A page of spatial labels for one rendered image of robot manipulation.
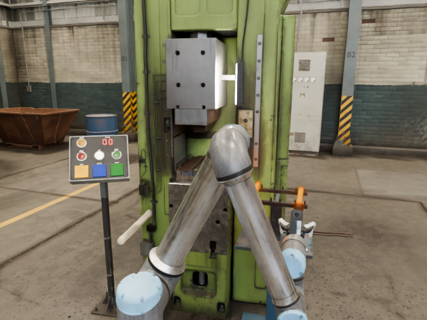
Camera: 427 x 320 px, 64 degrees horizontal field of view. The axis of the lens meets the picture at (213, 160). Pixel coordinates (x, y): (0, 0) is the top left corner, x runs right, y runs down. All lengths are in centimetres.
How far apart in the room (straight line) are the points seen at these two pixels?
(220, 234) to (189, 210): 98
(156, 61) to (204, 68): 37
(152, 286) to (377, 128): 719
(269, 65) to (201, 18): 50
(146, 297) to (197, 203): 34
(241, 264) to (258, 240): 141
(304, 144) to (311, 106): 79
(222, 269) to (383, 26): 660
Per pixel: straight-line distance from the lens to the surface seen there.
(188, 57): 205
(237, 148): 99
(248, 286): 254
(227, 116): 249
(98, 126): 663
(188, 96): 205
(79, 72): 1022
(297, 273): 124
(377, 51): 796
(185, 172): 213
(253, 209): 101
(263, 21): 214
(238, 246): 186
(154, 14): 229
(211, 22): 218
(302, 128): 734
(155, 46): 226
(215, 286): 240
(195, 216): 119
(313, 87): 727
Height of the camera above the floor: 153
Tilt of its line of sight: 13 degrees down
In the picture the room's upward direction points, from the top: straight up
